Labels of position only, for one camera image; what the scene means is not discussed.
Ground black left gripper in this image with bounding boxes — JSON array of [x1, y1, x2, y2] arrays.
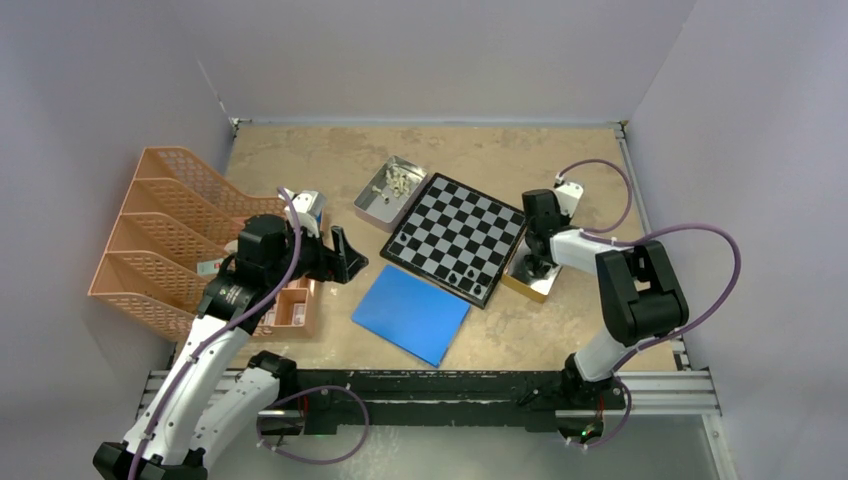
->
[[266, 218, 366, 288]]

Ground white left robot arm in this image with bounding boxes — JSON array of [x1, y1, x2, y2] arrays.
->
[[93, 213, 368, 479]]

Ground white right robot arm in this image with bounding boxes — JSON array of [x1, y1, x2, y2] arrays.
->
[[520, 189, 689, 407]]

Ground yellow tin with black pieces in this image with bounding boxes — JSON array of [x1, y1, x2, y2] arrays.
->
[[501, 244, 561, 304]]

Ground pink tin with white pieces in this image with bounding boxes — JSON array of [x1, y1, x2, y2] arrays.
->
[[353, 155, 430, 233]]

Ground white chess pieces pile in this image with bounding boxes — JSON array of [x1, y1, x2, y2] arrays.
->
[[371, 166, 418, 204]]

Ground peach desk organizer tray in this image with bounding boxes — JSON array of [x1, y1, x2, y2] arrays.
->
[[252, 278, 320, 342]]

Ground black white chessboard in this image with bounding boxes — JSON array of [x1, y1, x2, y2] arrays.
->
[[380, 173, 527, 309]]

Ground blue mat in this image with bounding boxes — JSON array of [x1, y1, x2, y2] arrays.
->
[[352, 266, 471, 367]]

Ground peach mesh file rack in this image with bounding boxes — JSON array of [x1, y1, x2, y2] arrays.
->
[[88, 147, 285, 342]]

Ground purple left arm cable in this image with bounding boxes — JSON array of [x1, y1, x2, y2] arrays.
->
[[125, 187, 304, 480]]

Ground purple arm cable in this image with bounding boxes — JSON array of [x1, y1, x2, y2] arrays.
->
[[555, 158, 742, 376], [125, 187, 304, 480]]

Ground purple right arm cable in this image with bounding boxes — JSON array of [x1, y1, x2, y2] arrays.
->
[[555, 158, 742, 376]]

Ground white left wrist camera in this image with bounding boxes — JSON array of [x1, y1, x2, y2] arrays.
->
[[284, 188, 327, 238]]

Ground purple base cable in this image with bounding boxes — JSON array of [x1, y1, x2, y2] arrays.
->
[[254, 384, 370, 466]]

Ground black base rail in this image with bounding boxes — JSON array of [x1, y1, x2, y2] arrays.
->
[[271, 369, 627, 437]]

